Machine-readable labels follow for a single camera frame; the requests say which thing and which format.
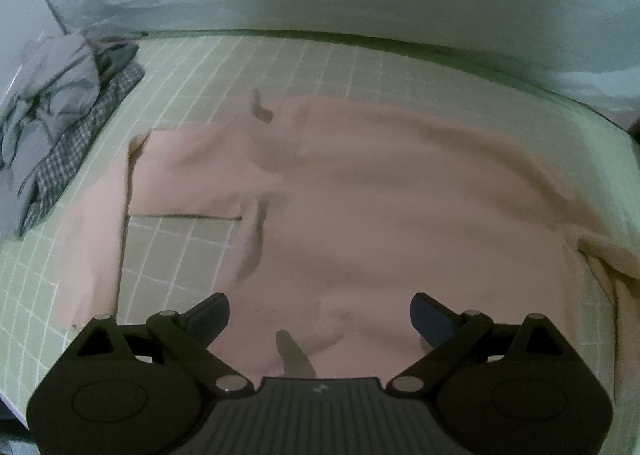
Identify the green checked bed sheet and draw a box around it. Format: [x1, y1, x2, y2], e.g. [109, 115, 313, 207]
[0, 29, 640, 428]

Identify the gingham checked garment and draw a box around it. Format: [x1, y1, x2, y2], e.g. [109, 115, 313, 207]
[17, 62, 147, 237]

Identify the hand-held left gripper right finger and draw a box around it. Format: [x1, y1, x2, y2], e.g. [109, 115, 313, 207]
[386, 292, 582, 394]

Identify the pink hoodie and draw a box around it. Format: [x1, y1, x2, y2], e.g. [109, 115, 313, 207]
[56, 97, 640, 381]

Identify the grey garment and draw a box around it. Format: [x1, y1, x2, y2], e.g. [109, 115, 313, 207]
[0, 31, 141, 236]

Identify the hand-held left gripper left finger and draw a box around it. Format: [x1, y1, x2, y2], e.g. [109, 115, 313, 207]
[67, 292, 251, 394]

